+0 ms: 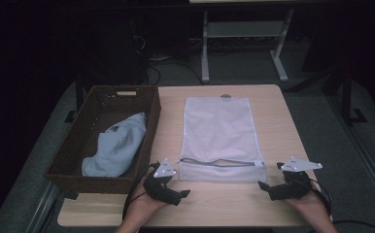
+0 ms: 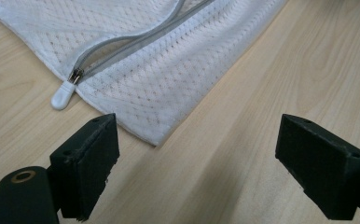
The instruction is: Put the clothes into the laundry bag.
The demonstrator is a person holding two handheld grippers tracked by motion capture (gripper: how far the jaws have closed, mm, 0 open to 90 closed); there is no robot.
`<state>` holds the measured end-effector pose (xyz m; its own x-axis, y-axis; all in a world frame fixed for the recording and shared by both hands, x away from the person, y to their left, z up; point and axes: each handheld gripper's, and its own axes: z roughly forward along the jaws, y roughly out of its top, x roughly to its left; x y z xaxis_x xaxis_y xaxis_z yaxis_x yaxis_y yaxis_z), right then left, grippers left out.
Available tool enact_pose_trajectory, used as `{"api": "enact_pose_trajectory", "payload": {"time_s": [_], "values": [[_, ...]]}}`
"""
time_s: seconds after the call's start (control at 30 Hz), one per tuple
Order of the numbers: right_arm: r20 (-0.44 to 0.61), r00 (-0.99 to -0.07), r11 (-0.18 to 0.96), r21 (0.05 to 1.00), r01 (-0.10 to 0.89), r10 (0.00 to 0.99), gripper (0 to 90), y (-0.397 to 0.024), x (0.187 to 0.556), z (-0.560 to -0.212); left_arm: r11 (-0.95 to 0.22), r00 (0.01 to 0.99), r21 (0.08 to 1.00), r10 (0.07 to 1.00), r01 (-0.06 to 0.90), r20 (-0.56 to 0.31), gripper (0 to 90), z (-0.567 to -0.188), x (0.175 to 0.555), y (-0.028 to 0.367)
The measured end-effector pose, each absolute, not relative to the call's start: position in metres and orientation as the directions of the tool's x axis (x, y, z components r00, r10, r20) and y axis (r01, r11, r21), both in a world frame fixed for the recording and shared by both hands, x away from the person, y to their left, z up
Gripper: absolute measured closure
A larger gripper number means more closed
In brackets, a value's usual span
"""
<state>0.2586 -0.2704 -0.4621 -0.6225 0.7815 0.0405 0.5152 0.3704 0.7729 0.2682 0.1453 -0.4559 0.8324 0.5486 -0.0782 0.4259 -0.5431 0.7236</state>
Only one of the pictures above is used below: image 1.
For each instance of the white metal table frame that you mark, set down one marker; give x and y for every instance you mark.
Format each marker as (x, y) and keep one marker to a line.
(244, 29)

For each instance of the small round grey disc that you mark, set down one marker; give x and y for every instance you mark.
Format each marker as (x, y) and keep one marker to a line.
(226, 95)

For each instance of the black metal stand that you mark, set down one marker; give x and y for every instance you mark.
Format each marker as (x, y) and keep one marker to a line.
(347, 97)

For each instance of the white mesh laundry bag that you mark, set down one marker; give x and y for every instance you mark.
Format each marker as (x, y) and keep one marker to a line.
(219, 129)

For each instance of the brown wicker basket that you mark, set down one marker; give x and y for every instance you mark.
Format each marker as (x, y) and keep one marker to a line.
(111, 97)

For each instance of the metal floor rail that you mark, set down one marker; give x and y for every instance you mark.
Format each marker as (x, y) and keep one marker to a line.
(43, 207)
(363, 152)

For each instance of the person's right hand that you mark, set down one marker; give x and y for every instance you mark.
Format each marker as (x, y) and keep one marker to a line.
(312, 207)

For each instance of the light blue cloth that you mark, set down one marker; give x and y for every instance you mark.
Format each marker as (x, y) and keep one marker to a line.
(117, 149)

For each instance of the black table leg bracket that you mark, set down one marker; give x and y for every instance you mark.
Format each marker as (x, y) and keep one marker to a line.
(78, 100)

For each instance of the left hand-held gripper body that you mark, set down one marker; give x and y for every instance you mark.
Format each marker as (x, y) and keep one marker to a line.
(163, 189)

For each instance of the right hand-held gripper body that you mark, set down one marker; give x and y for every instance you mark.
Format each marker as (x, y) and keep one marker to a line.
(292, 189)

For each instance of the person's left hand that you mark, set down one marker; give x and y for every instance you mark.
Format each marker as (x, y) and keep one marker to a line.
(142, 207)

